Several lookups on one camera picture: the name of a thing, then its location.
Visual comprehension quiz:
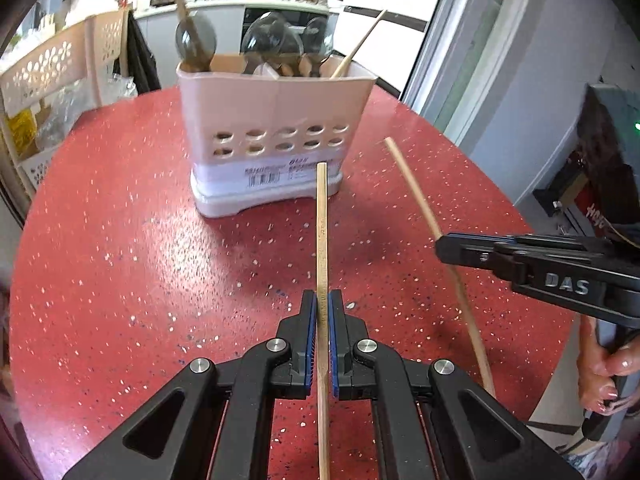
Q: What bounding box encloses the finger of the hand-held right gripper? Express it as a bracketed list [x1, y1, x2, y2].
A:
[447, 232, 616, 256]
[434, 237, 531, 290]

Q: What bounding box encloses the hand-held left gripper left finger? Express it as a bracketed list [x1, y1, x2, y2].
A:
[62, 290, 318, 480]

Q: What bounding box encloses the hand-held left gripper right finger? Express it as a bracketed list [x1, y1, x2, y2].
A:
[328, 290, 583, 480]

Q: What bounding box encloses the pink plastic utensil holder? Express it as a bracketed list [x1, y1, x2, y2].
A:
[176, 57, 378, 219]

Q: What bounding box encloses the dark metal spoon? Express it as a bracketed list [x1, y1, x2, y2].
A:
[240, 11, 306, 69]
[175, 14, 219, 74]
[300, 16, 335, 64]

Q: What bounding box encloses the person's right hand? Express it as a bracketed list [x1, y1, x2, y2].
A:
[576, 317, 640, 415]

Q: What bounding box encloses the blue patterned cloth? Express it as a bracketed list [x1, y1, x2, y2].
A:
[562, 439, 623, 480]

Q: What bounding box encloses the white refrigerator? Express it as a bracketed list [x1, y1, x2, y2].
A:
[340, 0, 454, 102]

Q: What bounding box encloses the black built-in oven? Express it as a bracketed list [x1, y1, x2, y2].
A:
[243, 6, 332, 31]

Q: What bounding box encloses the black hanging cloth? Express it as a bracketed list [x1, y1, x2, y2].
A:
[126, 10, 161, 94]

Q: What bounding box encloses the clear plastic bag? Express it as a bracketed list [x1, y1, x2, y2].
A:
[37, 72, 139, 152]

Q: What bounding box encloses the yellow packet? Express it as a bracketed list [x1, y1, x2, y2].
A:
[7, 109, 39, 154]

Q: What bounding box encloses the pink plastic storage rack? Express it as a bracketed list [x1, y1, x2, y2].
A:
[0, 10, 129, 197]

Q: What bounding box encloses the black wall box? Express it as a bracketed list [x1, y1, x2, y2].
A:
[532, 187, 577, 219]

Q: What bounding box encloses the black cable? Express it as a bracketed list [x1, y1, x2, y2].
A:
[525, 419, 587, 435]

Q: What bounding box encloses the sliding door frame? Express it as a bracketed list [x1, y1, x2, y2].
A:
[402, 0, 517, 142]

